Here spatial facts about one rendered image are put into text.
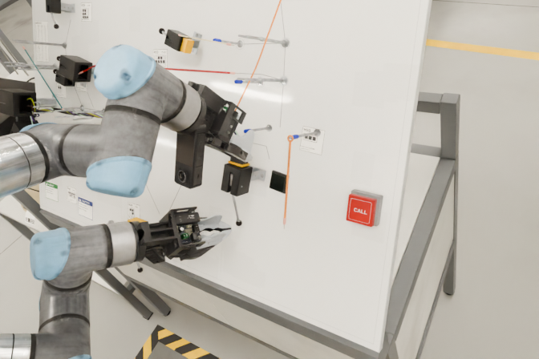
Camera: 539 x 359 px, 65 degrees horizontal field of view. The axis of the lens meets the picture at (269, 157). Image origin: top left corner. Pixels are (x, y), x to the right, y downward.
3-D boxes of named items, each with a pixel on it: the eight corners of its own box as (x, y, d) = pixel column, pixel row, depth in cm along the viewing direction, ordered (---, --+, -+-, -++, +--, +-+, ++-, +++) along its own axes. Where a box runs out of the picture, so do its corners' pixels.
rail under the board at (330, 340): (381, 371, 86) (378, 359, 81) (50, 222, 148) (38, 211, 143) (390, 345, 89) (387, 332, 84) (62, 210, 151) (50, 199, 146)
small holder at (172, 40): (178, 22, 98) (154, 18, 92) (205, 36, 95) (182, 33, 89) (172, 42, 100) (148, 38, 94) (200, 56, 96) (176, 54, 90)
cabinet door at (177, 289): (228, 325, 145) (180, 265, 119) (123, 274, 174) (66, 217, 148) (232, 320, 146) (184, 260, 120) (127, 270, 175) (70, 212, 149)
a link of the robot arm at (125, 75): (80, 99, 55) (97, 41, 57) (139, 128, 65) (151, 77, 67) (125, 98, 52) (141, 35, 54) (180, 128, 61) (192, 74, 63)
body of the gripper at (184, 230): (209, 244, 77) (144, 254, 70) (190, 256, 83) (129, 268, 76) (200, 204, 80) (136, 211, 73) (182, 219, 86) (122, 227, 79)
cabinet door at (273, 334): (386, 404, 116) (367, 348, 90) (228, 327, 145) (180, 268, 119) (389, 394, 117) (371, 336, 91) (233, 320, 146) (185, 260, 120)
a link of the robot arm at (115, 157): (95, 195, 62) (114, 124, 65) (156, 202, 58) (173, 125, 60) (50, 183, 56) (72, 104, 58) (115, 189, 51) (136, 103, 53)
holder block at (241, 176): (233, 186, 89) (220, 190, 86) (237, 161, 88) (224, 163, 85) (249, 192, 87) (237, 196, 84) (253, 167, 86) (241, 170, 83)
